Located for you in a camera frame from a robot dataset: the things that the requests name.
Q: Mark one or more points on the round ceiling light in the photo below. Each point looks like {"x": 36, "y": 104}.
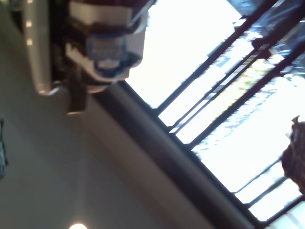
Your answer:
{"x": 77, "y": 226}

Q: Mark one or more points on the brown leafy plant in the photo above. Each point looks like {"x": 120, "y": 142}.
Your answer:
{"x": 295, "y": 155}

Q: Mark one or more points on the black window frame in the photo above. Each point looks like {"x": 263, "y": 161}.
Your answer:
{"x": 188, "y": 159}

